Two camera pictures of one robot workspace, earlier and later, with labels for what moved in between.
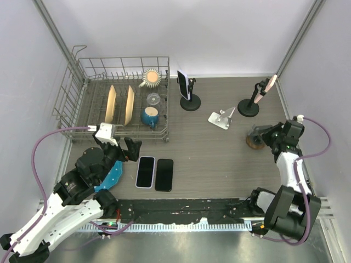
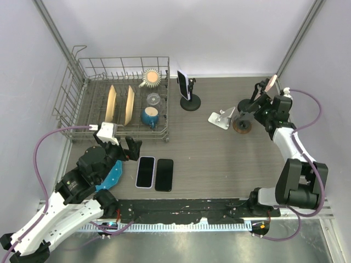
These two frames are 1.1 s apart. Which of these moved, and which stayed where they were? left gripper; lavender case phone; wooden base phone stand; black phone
Moved: wooden base phone stand
Stayed: left gripper; lavender case phone; black phone
